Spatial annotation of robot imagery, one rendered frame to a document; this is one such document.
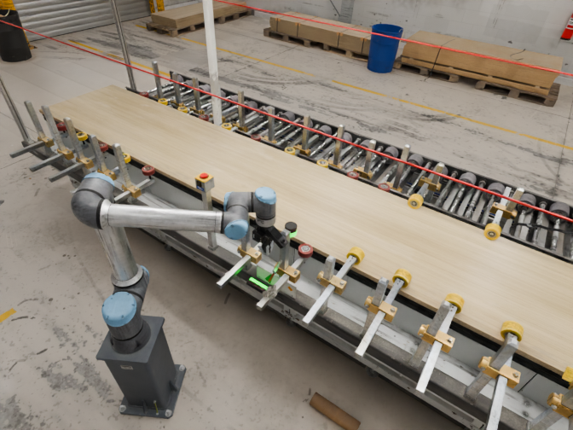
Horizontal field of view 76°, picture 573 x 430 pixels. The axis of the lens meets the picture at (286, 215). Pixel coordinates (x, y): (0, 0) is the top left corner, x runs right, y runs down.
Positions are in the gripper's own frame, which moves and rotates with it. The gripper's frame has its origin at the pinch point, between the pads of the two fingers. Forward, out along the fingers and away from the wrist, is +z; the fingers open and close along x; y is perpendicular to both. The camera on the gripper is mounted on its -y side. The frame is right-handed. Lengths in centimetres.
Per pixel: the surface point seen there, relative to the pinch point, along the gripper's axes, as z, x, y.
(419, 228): 11, -77, -53
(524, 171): 100, -364, -110
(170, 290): 101, -1, 93
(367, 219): 11, -65, -25
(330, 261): -8.5, -6.2, -29.4
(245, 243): 9.5, -6.1, 19.5
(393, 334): 39, -22, -65
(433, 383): 31, -4, -89
